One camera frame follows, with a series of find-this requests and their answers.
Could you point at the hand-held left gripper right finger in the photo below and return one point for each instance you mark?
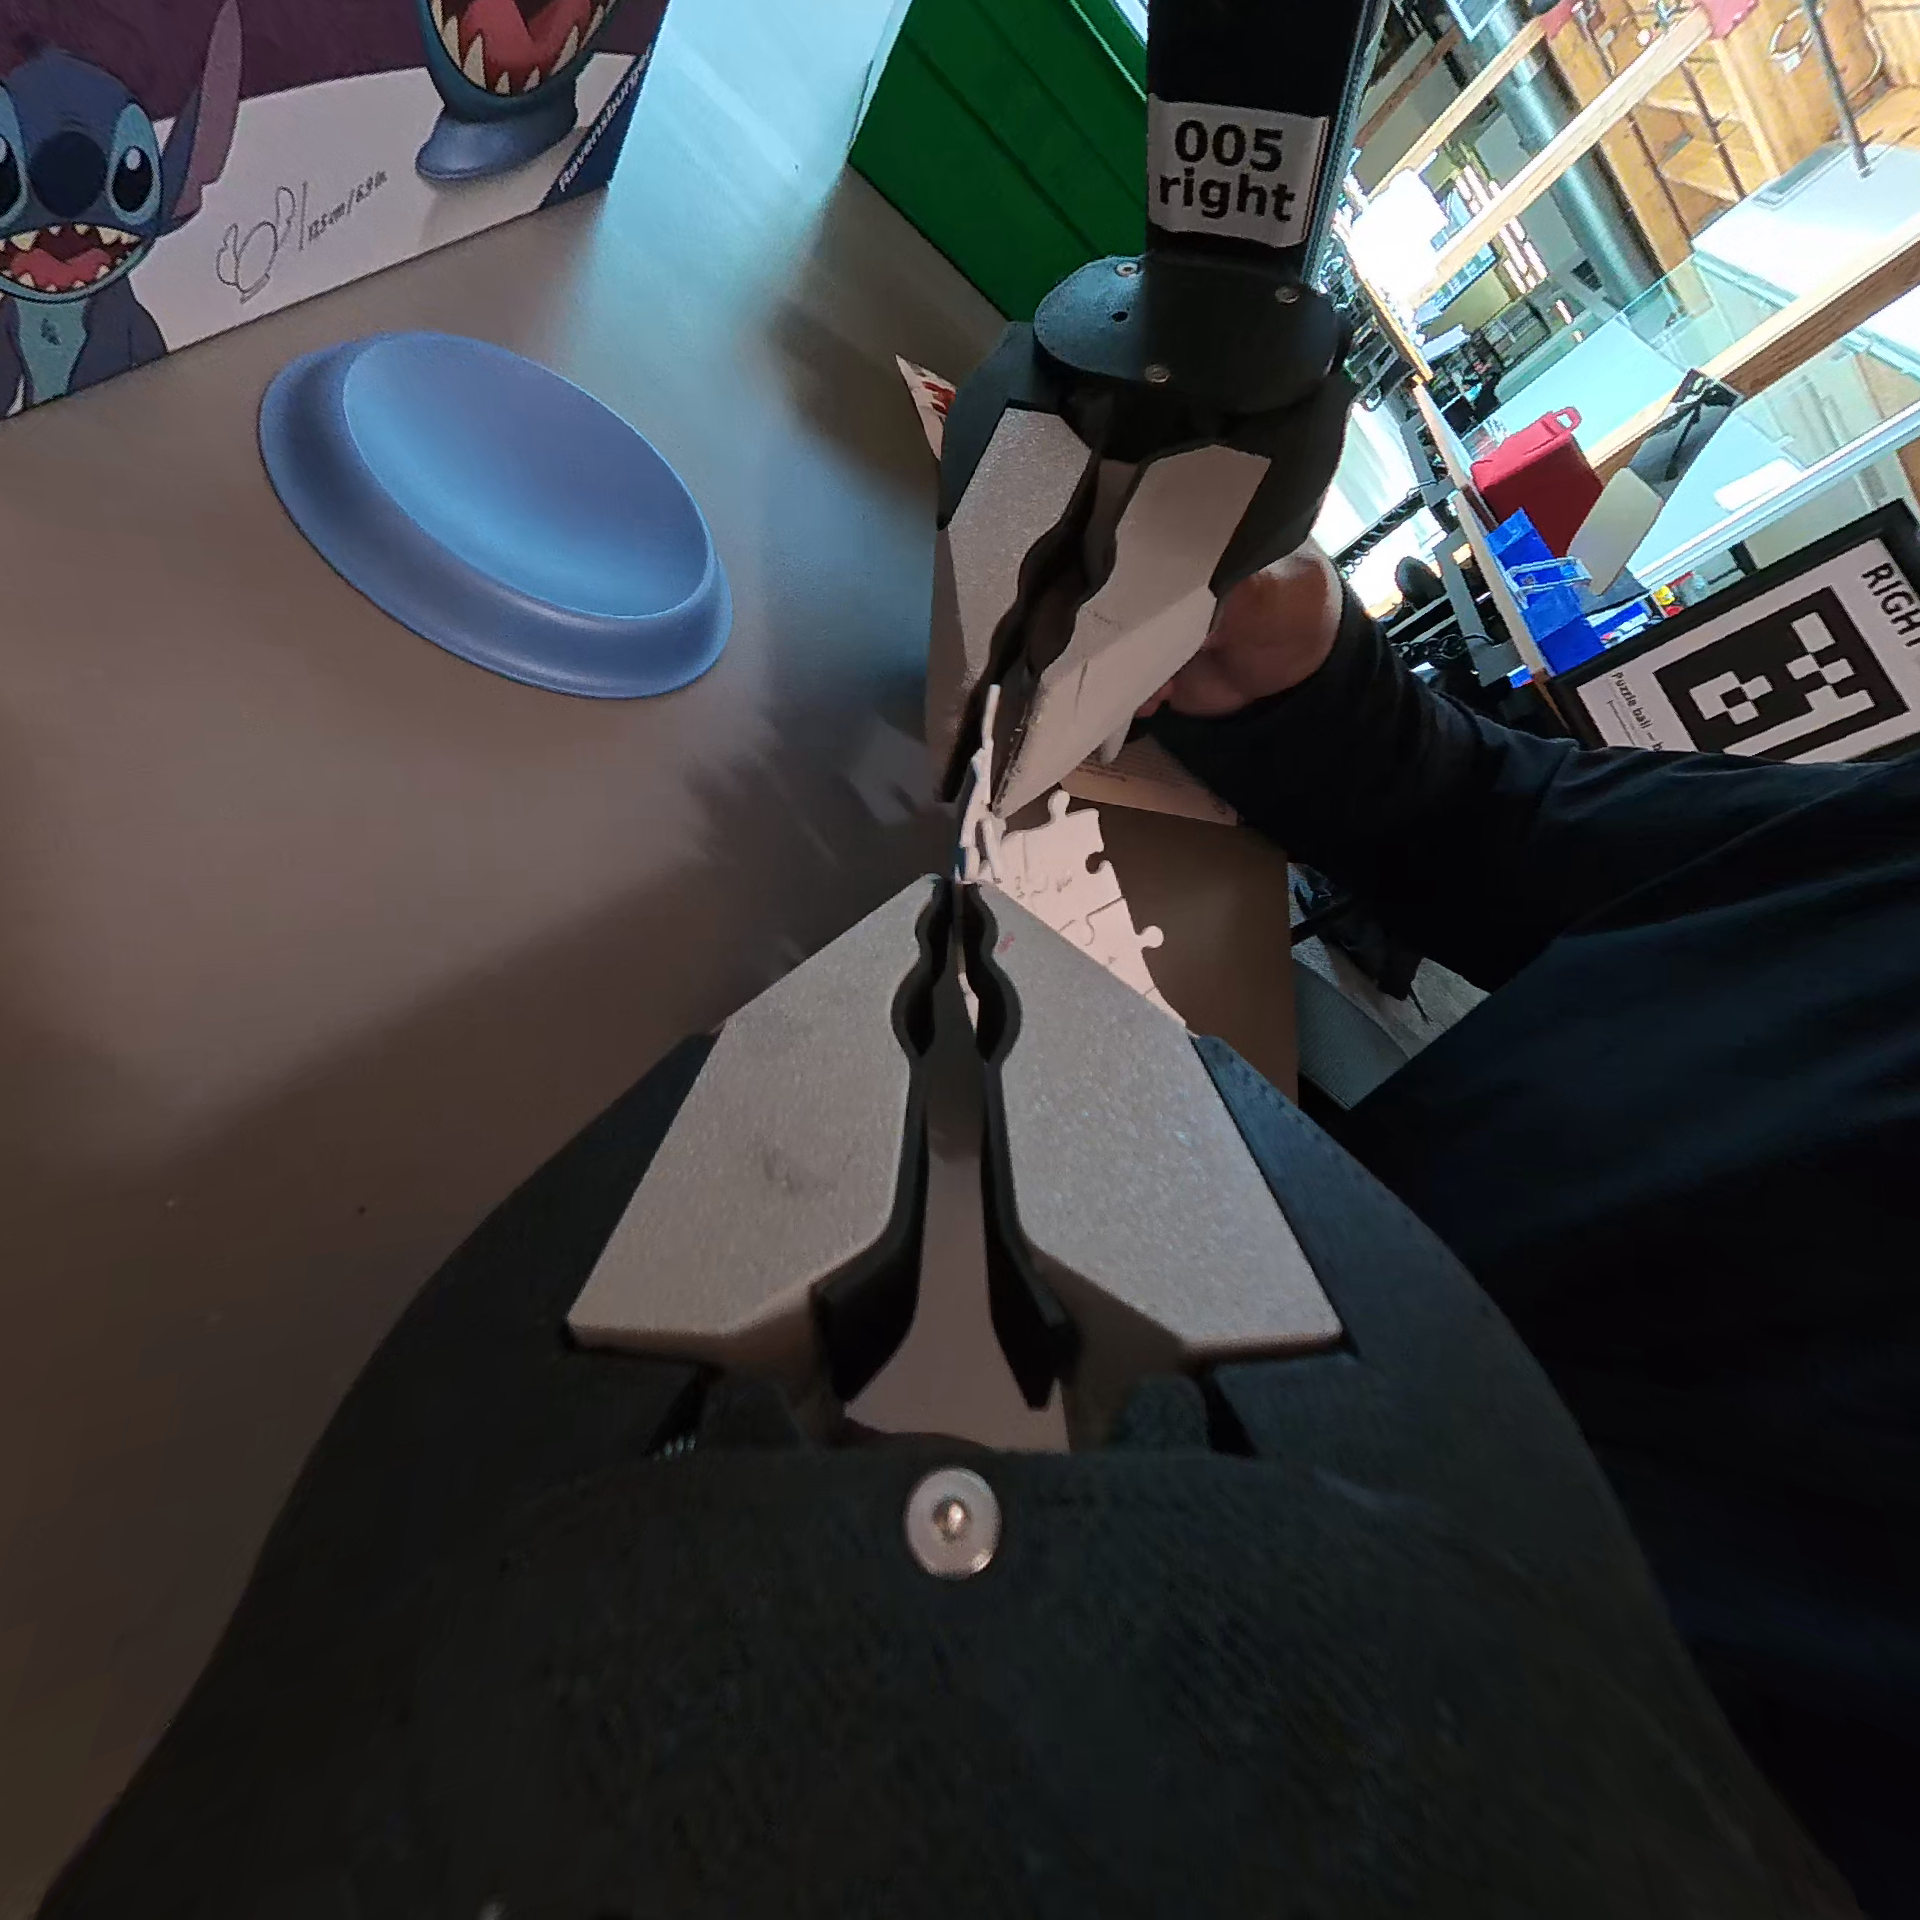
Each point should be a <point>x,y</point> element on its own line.
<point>1156,1172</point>

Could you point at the cartoon printed puzzle box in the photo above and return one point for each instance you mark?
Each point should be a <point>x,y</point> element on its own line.
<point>300,135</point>

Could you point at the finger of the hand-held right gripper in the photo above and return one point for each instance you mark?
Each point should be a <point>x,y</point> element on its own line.
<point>997,524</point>
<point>1163,571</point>

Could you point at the blue round ball stand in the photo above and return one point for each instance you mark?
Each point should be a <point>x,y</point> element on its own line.
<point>494,511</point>

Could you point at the white folded leaflet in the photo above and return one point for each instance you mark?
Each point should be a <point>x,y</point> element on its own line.
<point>1163,787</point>

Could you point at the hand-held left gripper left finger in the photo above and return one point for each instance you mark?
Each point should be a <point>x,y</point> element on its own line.
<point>764,1172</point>

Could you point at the black white marker sign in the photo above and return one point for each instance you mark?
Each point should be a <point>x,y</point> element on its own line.
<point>1787,675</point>

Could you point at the red container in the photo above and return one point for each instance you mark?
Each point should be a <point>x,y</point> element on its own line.
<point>1540,480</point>

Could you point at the person's right hand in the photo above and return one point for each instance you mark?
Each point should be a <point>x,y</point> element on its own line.
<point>1267,638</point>

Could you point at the small blue storage bins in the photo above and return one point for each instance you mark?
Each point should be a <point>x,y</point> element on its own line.
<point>1560,629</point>

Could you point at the green plastic crate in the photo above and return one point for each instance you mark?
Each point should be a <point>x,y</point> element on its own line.
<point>991,149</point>

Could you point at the assembled curved puzzle section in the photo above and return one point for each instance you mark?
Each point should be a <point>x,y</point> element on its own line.
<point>1072,885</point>

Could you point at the person's right forearm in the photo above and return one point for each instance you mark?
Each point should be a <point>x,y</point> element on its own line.
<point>1500,840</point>

